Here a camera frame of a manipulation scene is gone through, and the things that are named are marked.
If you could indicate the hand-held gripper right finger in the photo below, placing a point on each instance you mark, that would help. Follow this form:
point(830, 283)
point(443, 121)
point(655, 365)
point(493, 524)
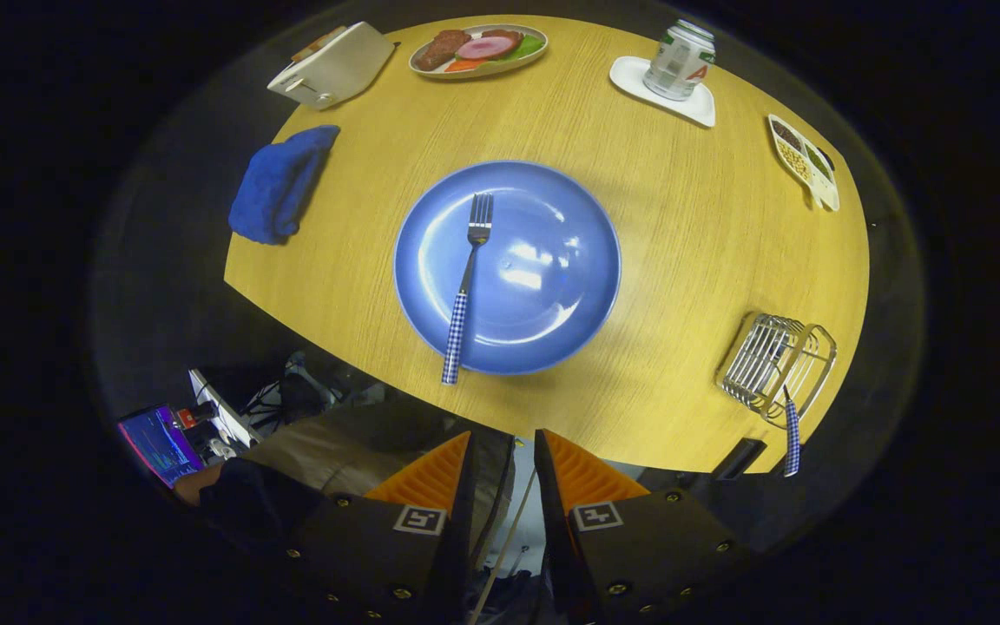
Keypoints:
point(556, 538)

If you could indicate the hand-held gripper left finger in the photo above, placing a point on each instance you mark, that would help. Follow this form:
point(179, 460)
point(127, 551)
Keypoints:
point(458, 538)

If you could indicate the person's khaki trousers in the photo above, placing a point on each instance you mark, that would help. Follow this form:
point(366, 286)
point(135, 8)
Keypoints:
point(352, 451)

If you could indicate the black table clamp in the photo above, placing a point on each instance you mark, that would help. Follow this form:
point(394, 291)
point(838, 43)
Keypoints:
point(739, 458)

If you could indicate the round blue plate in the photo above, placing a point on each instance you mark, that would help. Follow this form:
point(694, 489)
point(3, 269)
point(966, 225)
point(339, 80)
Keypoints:
point(543, 304)

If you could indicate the lit screen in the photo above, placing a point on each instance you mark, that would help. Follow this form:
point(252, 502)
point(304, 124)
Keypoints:
point(157, 444)

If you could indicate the folded blue cloth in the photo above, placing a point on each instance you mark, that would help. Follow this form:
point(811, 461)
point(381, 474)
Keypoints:
point(279, 187)

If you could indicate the white divided condiment dish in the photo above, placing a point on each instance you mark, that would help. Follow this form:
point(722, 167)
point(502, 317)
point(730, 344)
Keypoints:
point(799, 161)

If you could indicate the oval cream food plate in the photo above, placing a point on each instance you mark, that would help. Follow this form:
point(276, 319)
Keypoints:
point(478, 75)

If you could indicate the white coaster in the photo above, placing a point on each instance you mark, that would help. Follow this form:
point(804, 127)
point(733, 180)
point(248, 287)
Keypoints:
point(630, 78)

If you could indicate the orange carrot slice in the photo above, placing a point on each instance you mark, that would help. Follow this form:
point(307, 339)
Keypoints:
point(463, 65)

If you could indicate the white toaster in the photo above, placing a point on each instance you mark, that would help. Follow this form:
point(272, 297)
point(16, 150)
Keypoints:
point(335, 74)

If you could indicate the brown meat slice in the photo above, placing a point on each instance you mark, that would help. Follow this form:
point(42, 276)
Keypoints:
point(439, 50)

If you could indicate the pink ham slice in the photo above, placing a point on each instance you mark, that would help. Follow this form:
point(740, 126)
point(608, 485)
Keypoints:
point(484, 48)

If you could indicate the green lettuce leaf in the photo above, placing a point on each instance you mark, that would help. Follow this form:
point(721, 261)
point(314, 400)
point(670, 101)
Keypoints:
point(528, 48)

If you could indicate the green and white drink can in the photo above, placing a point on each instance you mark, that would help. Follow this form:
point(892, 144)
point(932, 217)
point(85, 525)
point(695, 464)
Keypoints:
point(678, 61)

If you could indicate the toast slice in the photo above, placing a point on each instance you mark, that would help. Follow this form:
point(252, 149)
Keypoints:
point(319, 42)

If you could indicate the white metal frame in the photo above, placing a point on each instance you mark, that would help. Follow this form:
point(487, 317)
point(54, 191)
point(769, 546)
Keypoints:
point(222, 408)

